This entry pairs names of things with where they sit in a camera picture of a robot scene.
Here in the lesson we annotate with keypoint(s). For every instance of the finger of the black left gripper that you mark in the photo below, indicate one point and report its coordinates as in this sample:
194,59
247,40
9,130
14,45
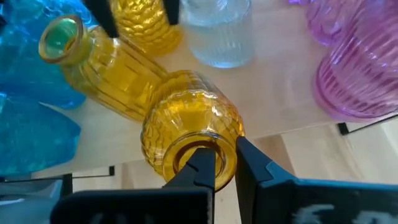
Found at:
171,11
102,17

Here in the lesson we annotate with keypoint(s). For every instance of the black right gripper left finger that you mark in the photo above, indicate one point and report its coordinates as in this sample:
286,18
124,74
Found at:
200,174

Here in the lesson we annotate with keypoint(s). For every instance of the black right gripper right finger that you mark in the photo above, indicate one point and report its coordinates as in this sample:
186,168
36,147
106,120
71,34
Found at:
258,193

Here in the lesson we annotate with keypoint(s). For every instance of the yellow honeycomb glass vase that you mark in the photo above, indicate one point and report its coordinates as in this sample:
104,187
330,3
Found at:
143,28

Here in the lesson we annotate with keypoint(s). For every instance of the clear square glass bottle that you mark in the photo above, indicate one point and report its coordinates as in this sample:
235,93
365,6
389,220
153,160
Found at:
217,40

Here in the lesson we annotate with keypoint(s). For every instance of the yellow ribbed glass bottle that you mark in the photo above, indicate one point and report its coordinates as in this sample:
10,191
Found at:
186,118

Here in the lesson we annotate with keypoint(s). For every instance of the yellow large fluted vase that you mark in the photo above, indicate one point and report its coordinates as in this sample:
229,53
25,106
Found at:
109,77

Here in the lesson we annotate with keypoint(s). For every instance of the teal textured glass bottle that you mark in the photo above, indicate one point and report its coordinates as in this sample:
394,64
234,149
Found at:
25,62

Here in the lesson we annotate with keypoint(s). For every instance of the pink flared diamond-cut vase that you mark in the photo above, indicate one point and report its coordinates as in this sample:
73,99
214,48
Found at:
298,1

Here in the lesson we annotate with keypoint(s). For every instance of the pink ribbed glass bottle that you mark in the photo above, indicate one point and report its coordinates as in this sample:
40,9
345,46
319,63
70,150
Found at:
357,81

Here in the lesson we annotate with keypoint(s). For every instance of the pink wavy-ribbed glass vase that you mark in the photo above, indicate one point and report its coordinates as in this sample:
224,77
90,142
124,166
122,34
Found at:
329,21

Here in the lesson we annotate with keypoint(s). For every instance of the wooden shelf board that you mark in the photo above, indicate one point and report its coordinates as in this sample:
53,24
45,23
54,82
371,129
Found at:
280,93

